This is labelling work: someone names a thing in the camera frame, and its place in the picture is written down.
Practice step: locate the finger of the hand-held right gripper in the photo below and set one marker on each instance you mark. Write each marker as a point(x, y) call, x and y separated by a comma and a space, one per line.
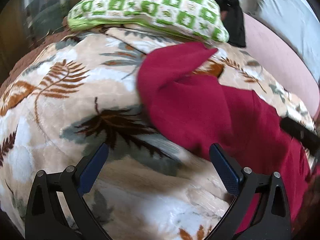
point(297, 130)

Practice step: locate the black cloth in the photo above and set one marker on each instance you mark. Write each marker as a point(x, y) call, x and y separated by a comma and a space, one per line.
point(232, 7)

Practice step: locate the dark furniture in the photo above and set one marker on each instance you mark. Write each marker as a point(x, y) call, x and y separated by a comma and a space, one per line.
point(37, 5)

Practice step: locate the pink quilted sheet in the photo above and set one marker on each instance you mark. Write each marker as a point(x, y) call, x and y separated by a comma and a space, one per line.
point(275, 55)

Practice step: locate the dark red garment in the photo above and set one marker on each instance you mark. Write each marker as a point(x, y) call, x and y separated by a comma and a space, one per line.
point(200, 105)

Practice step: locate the green checked pillow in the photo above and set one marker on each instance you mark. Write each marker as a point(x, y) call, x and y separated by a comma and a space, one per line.
point(150, 5)

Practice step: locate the light grey pillow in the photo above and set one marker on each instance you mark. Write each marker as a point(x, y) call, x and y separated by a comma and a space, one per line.
point(287, 12)

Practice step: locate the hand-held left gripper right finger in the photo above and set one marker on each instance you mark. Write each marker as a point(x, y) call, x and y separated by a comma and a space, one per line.
point(226, 171)

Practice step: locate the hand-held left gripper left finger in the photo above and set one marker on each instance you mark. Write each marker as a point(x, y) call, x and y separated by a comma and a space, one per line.
point(93, 168)

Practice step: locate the leaf print fleece blanket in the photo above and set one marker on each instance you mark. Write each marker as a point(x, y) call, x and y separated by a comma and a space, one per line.
point(75, 105)

